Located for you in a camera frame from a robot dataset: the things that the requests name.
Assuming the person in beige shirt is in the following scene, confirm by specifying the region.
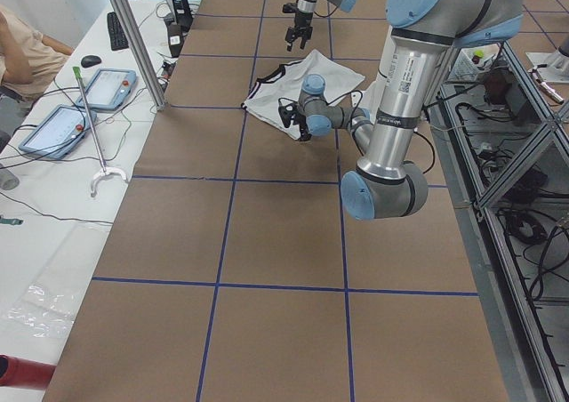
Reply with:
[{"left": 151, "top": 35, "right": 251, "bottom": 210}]
[{"left": 1, "top": 5, "right": 74, "bottom": 101}]

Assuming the far teach pendant tablet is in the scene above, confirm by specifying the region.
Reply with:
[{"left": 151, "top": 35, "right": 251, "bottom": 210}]
[{"left": 85, "top": 68, "right": 137, "bottom": 112}]

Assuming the red cylinder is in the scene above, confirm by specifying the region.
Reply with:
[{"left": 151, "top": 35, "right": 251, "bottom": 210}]
[{"left": 1, "top": 355, "right": 56, "bottom": 390}]

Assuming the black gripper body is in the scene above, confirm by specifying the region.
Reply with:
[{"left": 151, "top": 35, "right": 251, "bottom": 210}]
[
  {"left": 278, "top": 99, "right": 311, "bottom": 141},
  {"left": 282, "top": 3, "right": 314, "bottom": 42}
]

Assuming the aluminium frame post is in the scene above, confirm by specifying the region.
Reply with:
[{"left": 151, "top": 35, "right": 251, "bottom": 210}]
[{"left": 109, "top": 0, "right": 165, "bottom": 111}]

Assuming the near teach pendant tablet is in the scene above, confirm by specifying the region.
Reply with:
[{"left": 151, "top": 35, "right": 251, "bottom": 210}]
[{"left": 18, "top": 105, "right": 90, "bottom": 160}]

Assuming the black keyboard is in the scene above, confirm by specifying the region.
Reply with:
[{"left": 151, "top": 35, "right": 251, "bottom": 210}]
[{"left": 107, "top": 12, "right": 129, "bottom": 51}]

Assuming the teach pendant tablet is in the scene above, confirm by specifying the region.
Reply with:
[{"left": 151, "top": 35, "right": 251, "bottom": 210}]
[
  {"left": 18, "top": 105, "right": 90, "bottom": 160},
  {"left": 85, "top": 68, "right": 137, "bottom": 112}
]

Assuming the grey cartoon print t-shirt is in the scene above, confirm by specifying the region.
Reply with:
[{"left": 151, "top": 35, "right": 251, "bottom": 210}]
[{"left": 242, "top": 50, "right": 365, "bottom": 141}]

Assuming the black computer mouse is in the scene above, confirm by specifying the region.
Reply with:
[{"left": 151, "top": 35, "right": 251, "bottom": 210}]
[{"left": 80, "top": 54, "right": 102, "bottom": 68}]

